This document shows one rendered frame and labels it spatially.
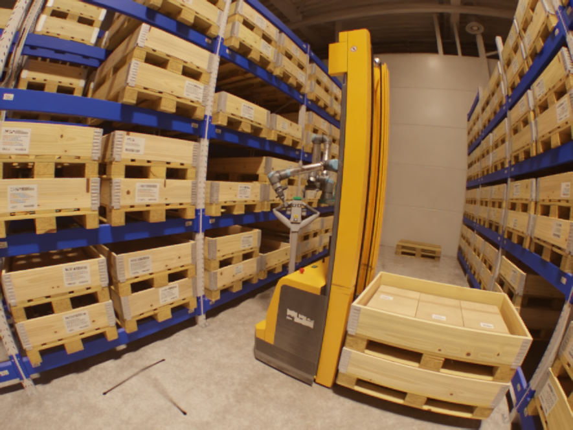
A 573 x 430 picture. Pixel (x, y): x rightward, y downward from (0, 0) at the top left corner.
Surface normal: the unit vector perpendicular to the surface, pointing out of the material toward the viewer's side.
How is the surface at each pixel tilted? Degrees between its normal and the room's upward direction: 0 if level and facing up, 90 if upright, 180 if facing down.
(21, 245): 90
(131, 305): 90
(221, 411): 0
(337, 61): 90
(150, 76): 90
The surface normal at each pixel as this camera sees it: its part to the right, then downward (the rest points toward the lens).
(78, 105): 0.85, 0.12
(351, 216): -0.56, 0.06
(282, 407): 0.07, -0.99
